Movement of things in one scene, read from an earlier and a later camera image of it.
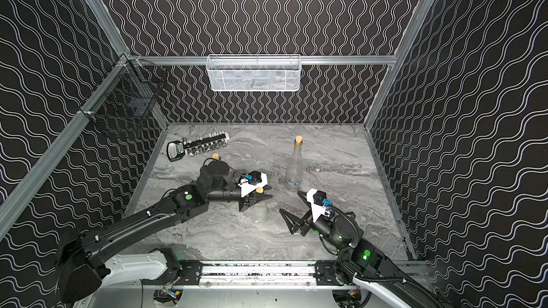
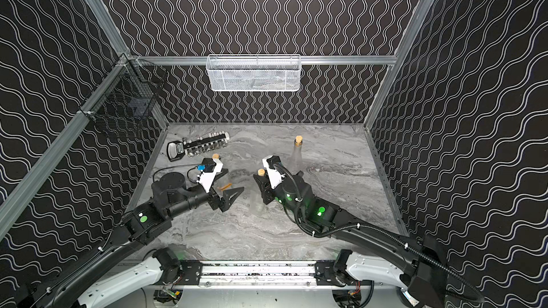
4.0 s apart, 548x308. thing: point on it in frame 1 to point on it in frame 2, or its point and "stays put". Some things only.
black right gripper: (296, 221) to (266, 189)
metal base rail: (303, 274) stays put
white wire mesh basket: (253, 73) stays put
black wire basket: (128, 95) stays put
